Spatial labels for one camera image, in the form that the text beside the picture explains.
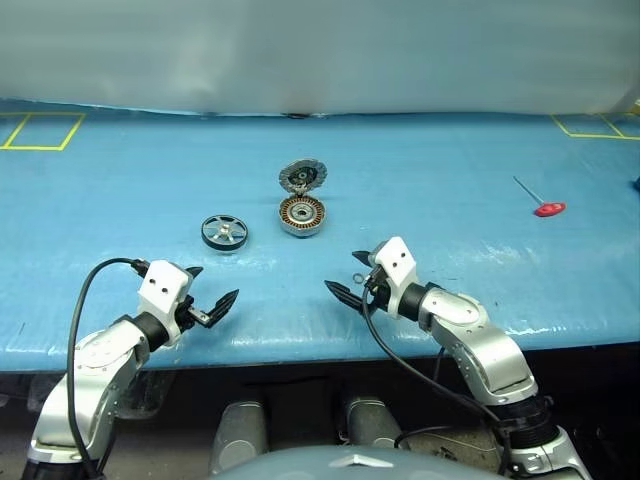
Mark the black spoked motor rotor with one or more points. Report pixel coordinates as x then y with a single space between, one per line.
225 232

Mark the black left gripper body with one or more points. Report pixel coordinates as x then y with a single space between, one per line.
187 312

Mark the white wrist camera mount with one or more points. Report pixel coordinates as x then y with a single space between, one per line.
162 282
397 260

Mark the grey finned rotor disc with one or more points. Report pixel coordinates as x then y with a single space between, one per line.
290 172

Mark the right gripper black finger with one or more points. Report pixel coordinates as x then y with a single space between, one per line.
363 259
347 296

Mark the motor stator with copper windings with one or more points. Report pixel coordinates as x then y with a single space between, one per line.
287 212

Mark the grey rounded cylinder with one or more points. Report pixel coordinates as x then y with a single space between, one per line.
237 435
370 425

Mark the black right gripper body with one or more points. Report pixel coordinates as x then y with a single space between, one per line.
380 292

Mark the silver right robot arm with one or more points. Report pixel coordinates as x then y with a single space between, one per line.
475 340

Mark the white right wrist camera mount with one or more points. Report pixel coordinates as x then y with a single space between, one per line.
397 260

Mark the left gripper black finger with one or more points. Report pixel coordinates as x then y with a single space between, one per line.
194 272
219 309

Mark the blue plastic table cover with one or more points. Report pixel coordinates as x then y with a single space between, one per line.
150 175

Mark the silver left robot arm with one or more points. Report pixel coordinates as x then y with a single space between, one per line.
100 370

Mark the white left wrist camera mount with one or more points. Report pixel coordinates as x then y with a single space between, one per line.
162 282

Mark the grey robot chest cover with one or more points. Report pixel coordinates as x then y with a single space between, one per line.
310 465

